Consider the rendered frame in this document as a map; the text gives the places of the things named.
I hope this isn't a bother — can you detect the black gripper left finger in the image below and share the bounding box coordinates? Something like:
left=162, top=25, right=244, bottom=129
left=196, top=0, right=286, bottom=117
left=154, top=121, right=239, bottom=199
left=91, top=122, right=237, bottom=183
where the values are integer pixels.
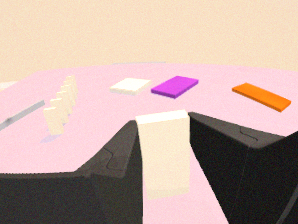
left=0, top=120, right=144, bottom=224

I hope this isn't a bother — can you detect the purple flat rectangular block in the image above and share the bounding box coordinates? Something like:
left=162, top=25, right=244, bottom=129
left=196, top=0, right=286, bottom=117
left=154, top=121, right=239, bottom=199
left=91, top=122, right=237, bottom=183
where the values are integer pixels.
left=152, top=75, right=198, bottom=99

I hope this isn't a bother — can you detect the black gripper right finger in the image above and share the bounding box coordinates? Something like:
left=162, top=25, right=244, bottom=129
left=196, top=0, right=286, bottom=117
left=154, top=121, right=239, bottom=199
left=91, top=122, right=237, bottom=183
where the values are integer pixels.
left=188, top=112, right=298, bottom=224

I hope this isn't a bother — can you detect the orange flat bar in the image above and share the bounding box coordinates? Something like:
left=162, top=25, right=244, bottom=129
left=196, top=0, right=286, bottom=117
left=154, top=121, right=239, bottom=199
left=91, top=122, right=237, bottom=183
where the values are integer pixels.
left=231, top=83, right=291, bottom=112

